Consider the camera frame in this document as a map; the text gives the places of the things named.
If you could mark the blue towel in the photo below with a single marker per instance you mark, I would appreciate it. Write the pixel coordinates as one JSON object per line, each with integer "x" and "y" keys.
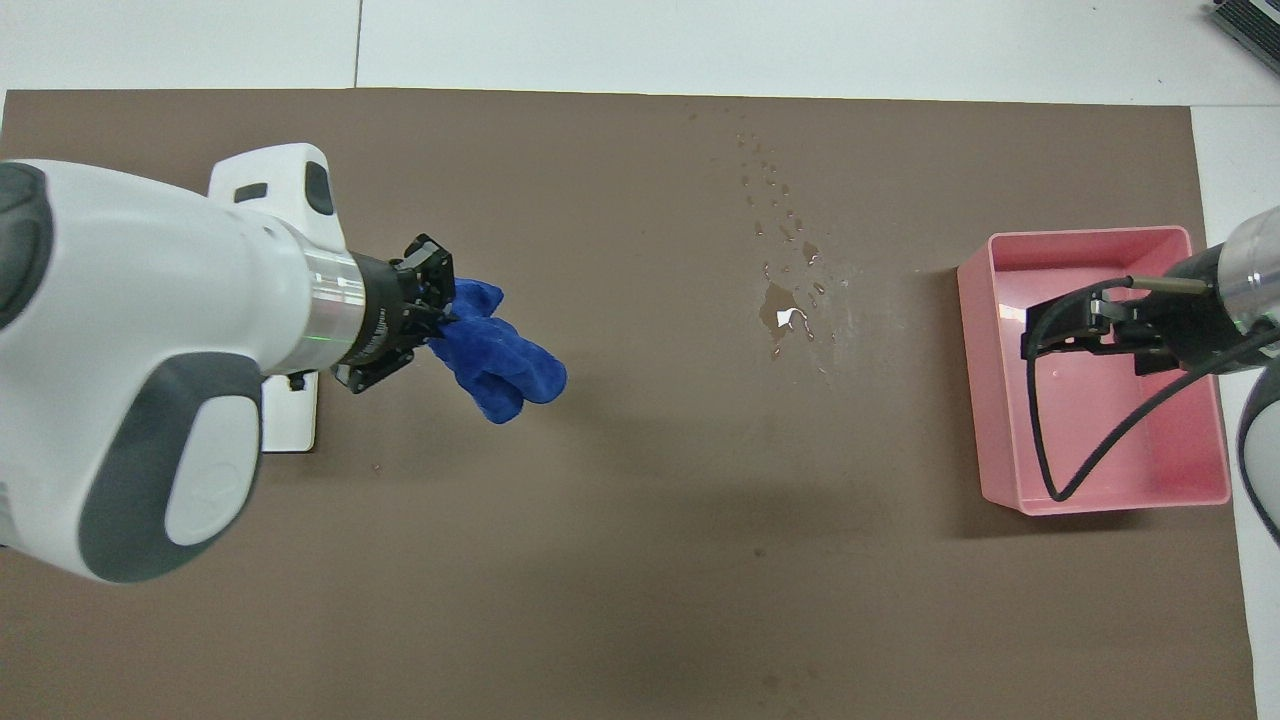
{"x": 495, "y": 365}

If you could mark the brown table mat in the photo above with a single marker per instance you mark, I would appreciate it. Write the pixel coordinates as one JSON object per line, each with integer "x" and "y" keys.
{"x": 650, "y": 500}

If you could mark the pink plastic bin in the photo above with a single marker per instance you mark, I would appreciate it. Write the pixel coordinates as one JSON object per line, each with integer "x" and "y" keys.
{"x": 1100, "y": 440}

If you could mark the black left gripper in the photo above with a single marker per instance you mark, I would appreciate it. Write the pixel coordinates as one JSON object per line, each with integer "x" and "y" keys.
{"x": 390, "y": 320}

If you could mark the spilled water drops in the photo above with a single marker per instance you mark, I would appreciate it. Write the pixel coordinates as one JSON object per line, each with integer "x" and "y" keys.
{"x": 785, "y": 315}

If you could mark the white towel rack base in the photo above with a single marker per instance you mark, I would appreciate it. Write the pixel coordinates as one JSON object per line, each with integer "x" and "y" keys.
{"x": 292, "y": 415}

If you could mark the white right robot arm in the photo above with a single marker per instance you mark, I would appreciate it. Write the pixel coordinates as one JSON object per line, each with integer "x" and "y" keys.
{"x": 1262, "y": 260}

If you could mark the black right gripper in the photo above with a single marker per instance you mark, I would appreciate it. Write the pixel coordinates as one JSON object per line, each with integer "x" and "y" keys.
{"x": 1185, "y": 320}

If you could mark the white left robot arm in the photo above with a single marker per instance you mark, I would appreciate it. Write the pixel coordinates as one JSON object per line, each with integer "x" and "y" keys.
{"x": 150, "y": 350}

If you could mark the grey ribbed device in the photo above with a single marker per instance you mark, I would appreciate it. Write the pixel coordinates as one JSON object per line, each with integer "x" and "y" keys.
{"x": 1250, "y": 22}

